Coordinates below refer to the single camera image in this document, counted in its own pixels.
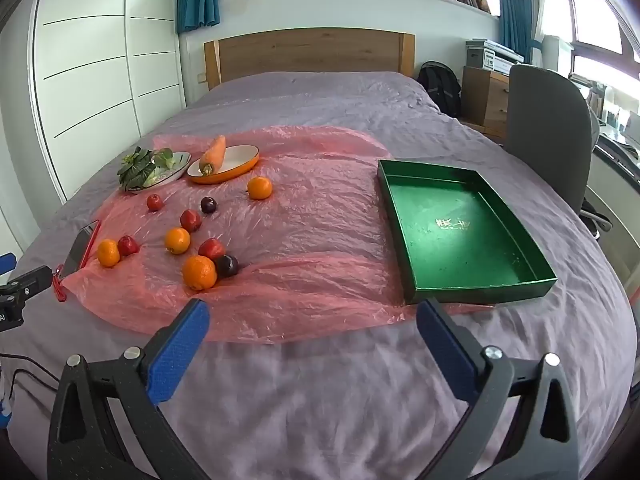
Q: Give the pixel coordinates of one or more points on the wooden cabinet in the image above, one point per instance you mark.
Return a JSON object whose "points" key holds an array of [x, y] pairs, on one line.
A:
{"points": [[482, 95]]}

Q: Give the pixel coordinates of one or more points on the blue and white object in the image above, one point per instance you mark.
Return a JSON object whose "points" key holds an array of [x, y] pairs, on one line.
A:
{"points": [[4, 407]]}

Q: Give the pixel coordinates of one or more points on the pink plastic sheet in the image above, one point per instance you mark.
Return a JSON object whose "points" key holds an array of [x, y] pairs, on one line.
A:
{"points": [[310, 220]]}

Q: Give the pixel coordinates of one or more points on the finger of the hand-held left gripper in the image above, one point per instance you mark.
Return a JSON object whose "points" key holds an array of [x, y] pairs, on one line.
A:
{"points": [[5, 261], [30, 282]]}

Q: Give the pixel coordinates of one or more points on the bok choy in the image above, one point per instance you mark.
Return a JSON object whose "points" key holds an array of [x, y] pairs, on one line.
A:
{"points": [[137, 165]]}

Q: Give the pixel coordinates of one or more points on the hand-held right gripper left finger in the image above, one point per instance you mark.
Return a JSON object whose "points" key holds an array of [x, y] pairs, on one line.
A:
{"points": [[180, 355]]}

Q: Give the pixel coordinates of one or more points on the black backpack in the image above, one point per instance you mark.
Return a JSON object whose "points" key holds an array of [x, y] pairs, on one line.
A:
{"points": [[440, 85]]}

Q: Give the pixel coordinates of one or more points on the dark purple plum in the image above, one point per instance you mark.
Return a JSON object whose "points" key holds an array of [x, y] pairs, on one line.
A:
{"points": [[226, 266], [208, 205]]}

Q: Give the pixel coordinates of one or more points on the carrot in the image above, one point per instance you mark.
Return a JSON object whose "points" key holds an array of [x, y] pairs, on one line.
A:
{"points": [[214, 152]]}

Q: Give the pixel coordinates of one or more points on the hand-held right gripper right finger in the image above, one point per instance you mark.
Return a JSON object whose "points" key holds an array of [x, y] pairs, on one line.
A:
{"points": [[445, 350]]}

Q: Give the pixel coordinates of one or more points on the large orange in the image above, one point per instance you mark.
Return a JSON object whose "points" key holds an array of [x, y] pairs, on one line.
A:
{"points": [[199, 272]]}

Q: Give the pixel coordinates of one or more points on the orange-rimmed oval dish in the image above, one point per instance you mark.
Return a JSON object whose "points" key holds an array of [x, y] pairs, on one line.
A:
{"points": [[240, 157]]}

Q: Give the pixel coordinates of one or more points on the green tray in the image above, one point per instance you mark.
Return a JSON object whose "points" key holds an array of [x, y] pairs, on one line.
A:
{"points": [[450, 240]]}

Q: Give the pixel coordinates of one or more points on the smartphone in red case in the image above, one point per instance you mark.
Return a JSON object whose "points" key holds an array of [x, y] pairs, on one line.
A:
{"points": [[77, 252]]}

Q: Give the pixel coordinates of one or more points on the white air purifier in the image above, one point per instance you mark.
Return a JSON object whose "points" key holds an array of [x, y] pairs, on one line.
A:
{"points": [[557, 55]]}

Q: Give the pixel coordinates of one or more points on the white plate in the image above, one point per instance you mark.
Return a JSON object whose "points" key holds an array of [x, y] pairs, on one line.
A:
{"points": [[181, 162]]}

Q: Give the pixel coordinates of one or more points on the grey office chair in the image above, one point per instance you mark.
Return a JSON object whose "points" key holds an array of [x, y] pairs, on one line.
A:
{"points": [[545, 125]]}

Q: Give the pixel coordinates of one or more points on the white wardrobe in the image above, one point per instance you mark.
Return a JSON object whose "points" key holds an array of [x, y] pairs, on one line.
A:
{"points": [[100, 60]]}

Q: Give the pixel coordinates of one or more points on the white printer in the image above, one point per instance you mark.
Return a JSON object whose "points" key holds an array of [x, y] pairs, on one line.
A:
{"points": [[487, 52]]}

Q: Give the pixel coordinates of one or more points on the white desk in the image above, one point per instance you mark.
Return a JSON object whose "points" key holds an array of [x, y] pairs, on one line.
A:
{"points": [[615, 200]]}

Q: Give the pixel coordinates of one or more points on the small red apple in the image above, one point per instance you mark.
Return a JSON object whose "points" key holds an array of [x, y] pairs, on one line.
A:
{"points": [[128, 245], [154, 202], [211, 249], [190, 220]]}

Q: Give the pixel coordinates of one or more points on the side window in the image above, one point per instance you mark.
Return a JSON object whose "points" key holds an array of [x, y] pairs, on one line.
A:
{"points": [[595, 25]]}

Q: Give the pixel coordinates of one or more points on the bed with purple cover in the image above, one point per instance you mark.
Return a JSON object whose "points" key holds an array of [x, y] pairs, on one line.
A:
{"points": [[320, 100]]}

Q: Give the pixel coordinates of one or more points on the wooden headboard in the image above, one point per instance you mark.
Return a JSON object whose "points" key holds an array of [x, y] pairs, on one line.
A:
{"points": [[310, 50]]}

